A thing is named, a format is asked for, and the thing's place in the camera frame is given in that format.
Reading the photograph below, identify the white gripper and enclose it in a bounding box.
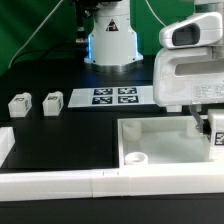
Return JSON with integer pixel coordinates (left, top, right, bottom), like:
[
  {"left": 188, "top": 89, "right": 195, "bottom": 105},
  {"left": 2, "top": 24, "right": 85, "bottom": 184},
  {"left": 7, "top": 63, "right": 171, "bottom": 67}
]
[{"left": 153, "top": 47, "right": 224, "bottom": 135}]

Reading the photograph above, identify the white square tabletop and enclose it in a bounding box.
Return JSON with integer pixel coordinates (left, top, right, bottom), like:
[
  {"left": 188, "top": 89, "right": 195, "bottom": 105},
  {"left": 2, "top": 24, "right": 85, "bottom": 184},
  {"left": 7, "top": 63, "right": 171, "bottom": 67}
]
[{"left": 117, "top": 114, "right": 224, "bottom": 169}]

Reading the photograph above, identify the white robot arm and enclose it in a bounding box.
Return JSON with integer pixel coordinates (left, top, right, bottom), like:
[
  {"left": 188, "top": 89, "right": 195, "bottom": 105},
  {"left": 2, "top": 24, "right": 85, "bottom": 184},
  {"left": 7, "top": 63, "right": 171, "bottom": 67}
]
[{"left": 70, "top": 0, "right": 224, "bottom": 131}]

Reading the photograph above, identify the white fiducial marker sheet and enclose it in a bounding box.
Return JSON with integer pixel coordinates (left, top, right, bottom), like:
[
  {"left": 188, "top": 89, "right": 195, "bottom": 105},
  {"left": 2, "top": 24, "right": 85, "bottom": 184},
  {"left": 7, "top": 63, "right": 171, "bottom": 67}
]
[{"left": 68, "top": 86, "right": 154, "bottom": 108}]

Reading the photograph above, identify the white U-shaped obstacle fence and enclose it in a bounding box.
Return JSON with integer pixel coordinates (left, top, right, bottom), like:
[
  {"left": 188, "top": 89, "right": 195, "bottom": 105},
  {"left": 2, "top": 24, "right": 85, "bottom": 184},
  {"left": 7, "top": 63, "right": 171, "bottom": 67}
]
[{"left": 0, "top": 117, "right": 224, "bottom": 203}]

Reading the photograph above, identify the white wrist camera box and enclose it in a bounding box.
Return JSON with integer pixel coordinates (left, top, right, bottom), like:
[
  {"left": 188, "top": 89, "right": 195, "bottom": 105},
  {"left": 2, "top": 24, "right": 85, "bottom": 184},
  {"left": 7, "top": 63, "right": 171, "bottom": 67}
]
[{"left": 159, "top": 12, "right": 223, "bottom": 49}]

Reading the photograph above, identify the black cable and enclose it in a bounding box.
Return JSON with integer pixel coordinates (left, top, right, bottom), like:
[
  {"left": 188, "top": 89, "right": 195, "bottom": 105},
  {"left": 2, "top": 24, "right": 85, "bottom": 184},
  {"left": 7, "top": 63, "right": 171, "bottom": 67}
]
[{"left": 9, "top": 40, "right": 81, "bottom": 69}]

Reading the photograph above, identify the white cable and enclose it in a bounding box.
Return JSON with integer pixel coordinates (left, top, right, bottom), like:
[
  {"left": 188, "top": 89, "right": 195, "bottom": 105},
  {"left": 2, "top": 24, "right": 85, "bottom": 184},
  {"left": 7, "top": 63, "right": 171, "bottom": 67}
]
[{"left": 8, "top": 0, "right": 65, "bottom": 69}]

